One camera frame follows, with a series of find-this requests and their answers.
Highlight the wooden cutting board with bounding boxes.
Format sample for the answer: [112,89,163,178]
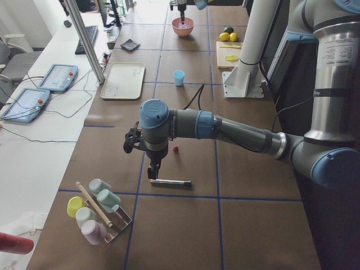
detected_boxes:
[216,41,243,68]

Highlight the clear ice cubes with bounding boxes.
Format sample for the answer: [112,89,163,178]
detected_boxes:
[177,22,189,29]

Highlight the lemon slices stack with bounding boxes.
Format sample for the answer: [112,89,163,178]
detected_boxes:
[224,55,239,62]

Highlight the black keyboard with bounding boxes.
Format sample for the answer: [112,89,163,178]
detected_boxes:
[74,25,100,55]

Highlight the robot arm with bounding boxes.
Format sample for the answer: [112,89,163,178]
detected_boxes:
[223,1,359,146]
[123,99,359,188]

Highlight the wooden rack handle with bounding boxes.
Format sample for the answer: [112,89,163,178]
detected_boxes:
[75,182,112,227]

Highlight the grey-blue inverted cup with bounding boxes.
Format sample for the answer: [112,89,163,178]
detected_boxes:
[88,178,112,195]

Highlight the blue teach pendant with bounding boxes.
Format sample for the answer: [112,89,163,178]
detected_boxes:
[1,88,51,123]
[38,64,78,92]

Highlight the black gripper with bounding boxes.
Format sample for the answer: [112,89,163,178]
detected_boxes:
[176,0,187,11]
[123,121,168,180]

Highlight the red cylinder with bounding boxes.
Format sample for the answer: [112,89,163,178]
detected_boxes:
[1,232,34,255]

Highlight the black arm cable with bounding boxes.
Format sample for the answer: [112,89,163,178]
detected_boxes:
[182,84,205,111]

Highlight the grey folded cloth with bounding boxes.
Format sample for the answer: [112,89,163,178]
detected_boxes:
[120,39,141,52]

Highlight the yellow plastic knife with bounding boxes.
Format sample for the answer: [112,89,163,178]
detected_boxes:
[219,46,242,50]

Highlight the yellow lemon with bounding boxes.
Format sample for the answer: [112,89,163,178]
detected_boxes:
[219,32,230,42]
[229,32,237,42]

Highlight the mint green inverted cup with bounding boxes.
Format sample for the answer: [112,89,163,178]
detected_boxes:
[96,189,121,213]

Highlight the yellow inverted cup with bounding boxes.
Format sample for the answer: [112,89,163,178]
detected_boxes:
[66,196,86,218]

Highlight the cream bear serving tray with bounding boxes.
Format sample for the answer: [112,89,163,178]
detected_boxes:
[100,62,145,100]

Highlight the green avocado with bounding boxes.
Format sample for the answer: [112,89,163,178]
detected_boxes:
[223,26,234,34]

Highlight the white wire cup rack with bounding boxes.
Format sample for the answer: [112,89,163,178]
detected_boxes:
[105,205,132,243]

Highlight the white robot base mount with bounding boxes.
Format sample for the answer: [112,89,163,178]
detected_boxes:
[222,0,280,98]

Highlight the pink bowl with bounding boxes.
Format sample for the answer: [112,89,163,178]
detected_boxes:
[172,17,194,37]

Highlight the pink inverted cup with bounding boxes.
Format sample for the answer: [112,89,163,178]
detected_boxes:
[81,220,107,245]

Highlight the light blue plastic cup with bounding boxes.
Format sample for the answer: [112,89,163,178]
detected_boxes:
[173,70,185,87]

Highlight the pale green inverted cup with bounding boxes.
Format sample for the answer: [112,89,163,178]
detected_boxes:
[75,207,98,229]

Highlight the aluminium frame post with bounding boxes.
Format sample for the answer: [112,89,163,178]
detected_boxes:
[64,0,105,85]

